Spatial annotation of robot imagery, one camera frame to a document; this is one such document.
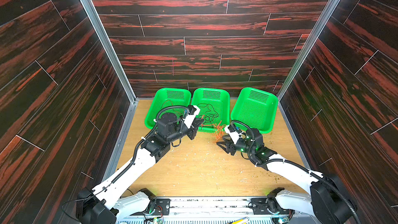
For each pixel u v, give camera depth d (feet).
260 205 2.41
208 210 2.41
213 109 3.68
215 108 3.74
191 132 2.01
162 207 2.41
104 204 1.27
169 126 1.69
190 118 1.89
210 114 3.54
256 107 3.79
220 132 2.45
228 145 2.34
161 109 1.61
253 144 2.08
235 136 2.30
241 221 2.30
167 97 3.89
